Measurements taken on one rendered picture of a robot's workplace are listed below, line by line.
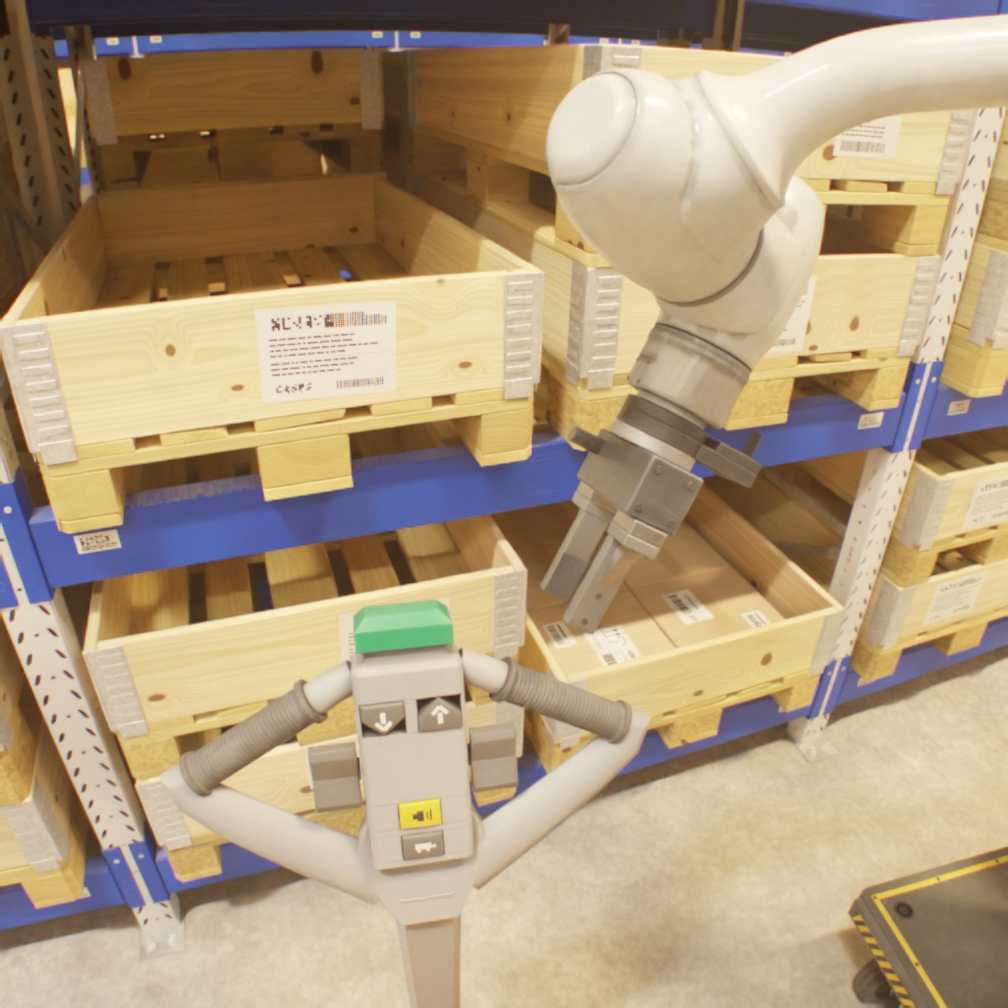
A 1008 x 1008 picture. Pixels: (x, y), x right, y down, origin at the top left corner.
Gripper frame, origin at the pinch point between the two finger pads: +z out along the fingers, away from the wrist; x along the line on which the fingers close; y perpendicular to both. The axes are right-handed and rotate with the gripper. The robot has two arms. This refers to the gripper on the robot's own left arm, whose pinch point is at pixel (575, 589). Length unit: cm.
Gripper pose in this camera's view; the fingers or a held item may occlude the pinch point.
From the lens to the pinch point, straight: 67.6
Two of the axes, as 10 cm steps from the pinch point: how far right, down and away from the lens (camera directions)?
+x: 1.9, 2.5, -9.5
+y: -8.7, -4.0, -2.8
